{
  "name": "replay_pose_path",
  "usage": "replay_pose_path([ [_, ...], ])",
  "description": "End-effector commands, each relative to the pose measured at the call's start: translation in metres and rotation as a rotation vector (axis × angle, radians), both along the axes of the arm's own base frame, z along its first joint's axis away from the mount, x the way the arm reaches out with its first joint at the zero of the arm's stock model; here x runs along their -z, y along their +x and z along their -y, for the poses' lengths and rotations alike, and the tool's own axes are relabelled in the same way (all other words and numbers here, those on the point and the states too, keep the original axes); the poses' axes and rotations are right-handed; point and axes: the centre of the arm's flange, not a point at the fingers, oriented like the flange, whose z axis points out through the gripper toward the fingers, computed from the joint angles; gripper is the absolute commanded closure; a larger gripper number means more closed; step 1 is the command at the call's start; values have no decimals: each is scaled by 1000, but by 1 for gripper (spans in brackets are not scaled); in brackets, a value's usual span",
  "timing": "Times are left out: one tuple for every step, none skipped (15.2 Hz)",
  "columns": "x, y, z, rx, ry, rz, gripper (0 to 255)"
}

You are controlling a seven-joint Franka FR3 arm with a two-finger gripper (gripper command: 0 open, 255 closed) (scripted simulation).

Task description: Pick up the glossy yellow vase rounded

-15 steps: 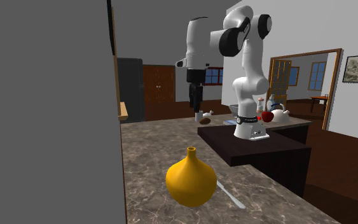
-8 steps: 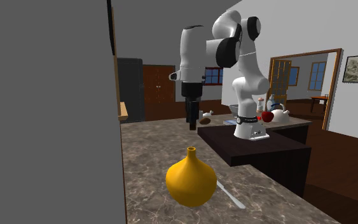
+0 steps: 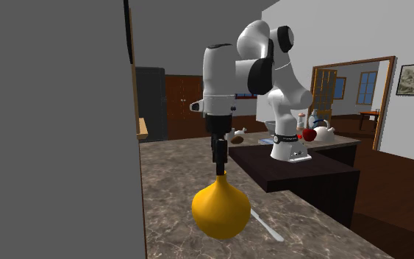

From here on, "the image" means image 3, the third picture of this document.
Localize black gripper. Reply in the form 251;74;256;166
205;114;233;177

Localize brown wooden cabinet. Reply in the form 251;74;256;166
164;74;208;141

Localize yellow round vase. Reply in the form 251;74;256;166
191;170;252;241

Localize dark refrigerator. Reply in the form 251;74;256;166
135;66;167;143

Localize white knife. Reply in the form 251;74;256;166
250;209;285;243

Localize red apple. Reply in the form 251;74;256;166
301;128;318;143

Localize dark robot stand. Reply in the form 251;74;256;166
228;142;361;230

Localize clear glass bottle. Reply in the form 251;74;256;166
307;108;320;130

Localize white kettle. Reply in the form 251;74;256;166
313;119;336;143

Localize wooden glazed door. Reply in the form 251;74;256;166
313;68;338;124

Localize small blue window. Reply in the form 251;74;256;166
334;77;348;101

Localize wooden table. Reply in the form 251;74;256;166
357;110;381;132

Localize large blue window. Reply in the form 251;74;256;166
356;71;379;106

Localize grey tall cabinet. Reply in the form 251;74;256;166
0;0;150;259

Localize wooden door frame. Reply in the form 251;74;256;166
309;55;397;151

